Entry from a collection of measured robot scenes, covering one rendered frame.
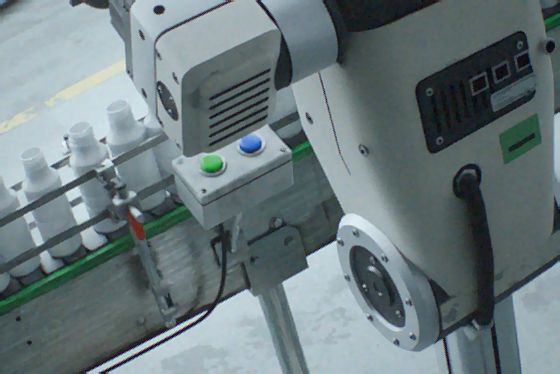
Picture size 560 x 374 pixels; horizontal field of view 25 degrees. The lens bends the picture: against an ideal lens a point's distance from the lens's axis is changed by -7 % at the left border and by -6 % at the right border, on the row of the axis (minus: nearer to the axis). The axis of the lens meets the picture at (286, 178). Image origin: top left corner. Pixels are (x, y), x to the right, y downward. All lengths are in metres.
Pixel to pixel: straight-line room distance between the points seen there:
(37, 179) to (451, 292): 0.74
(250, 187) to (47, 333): 0.38
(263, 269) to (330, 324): 1.25
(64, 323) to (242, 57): 0.94
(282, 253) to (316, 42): 0.96
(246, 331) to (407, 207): 2.12
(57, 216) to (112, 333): 0.21
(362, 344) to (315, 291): 0.27
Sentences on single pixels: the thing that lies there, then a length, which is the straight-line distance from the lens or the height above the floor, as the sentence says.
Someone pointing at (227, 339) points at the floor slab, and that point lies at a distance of 3.28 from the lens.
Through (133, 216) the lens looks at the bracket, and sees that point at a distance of 1.76.
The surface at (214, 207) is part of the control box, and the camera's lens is 1.74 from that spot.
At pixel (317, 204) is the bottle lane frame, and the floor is 0.90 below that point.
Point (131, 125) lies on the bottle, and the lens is 1.85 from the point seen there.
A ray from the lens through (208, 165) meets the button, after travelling 1.73.
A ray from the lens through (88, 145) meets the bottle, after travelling 1.83.
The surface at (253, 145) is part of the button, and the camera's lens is 1.75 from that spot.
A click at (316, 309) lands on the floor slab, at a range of 3.29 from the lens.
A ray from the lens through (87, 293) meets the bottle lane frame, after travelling 1.88.
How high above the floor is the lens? 1.97
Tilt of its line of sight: 31 degrees down
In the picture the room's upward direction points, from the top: 16 degrees counter-clockwise
